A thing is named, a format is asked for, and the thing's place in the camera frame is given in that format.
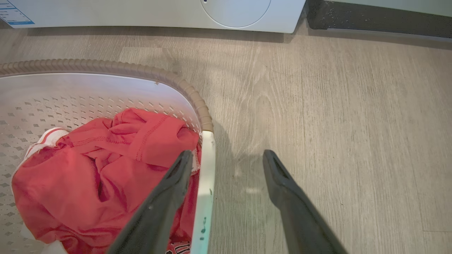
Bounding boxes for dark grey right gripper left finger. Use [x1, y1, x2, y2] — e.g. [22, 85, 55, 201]
[106, 150, 194, 254]

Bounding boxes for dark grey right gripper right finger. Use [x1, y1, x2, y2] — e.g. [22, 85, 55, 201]
[263, 150, 348, 254]

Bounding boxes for white washing machine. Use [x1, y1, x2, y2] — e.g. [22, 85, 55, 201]
[0, 0, 307, 34]

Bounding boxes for dark grey baseboard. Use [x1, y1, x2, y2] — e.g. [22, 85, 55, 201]
[306, 0, 452, 40]

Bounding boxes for white perforated laundry basket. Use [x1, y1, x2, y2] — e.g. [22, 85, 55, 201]
[0, 59, 216, 254]

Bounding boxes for red shirt with white trim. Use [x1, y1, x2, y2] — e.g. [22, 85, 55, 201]
[11, 108, 202, 254]

